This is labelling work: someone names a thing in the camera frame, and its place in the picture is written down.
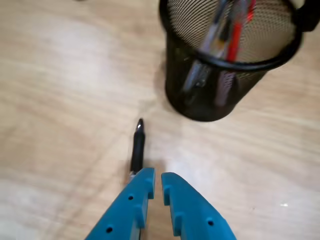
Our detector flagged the red retractable pen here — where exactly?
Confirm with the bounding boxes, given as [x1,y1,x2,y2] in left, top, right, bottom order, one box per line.
[214,0,257,106]

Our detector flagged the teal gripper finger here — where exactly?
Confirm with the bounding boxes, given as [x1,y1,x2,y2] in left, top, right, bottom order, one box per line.
[86,167,156,240]
[161,172,237,240]

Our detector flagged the clear pen with grey grip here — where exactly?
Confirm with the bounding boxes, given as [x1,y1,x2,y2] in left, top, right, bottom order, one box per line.
[183,0,226,93]

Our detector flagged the black clamp stand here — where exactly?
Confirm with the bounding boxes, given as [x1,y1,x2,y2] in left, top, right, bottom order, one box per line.
[294,0,320,33]

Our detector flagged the black retractable pen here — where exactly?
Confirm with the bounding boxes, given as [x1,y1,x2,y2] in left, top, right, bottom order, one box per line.
[127,118,147,186]

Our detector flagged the black mesh pen holder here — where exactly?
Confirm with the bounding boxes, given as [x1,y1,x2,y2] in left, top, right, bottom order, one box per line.
[159,0,303,123]

